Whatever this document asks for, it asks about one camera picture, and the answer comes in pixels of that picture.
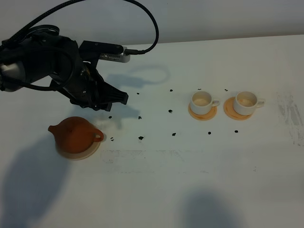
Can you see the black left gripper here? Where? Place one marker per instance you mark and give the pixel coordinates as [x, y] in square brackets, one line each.
[85, 87]

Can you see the brown clay teapot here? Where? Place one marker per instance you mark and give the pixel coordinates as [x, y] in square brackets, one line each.
[75, 135]

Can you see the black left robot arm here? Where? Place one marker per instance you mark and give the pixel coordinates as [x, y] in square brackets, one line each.
[44, 60]

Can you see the large round wooden coaster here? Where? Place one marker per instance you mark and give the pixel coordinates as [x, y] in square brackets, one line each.
[79, 156]

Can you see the left white teacup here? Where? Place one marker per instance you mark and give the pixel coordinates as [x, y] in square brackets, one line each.
[202, 102]

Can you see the white teacup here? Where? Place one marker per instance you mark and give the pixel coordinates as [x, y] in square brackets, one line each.
[246, 103]
[202, 102]

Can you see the left wooden coaster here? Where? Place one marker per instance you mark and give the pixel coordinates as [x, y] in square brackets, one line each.
[202, 115]

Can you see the right wooden coaster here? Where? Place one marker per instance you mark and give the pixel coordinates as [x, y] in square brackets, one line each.
[230, 112]

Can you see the right white teacup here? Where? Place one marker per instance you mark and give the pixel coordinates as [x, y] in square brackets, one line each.
[246, 103]

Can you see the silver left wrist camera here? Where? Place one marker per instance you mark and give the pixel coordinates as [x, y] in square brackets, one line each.
[122, 58]

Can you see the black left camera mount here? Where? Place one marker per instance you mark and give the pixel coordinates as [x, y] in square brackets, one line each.
[90, 50]

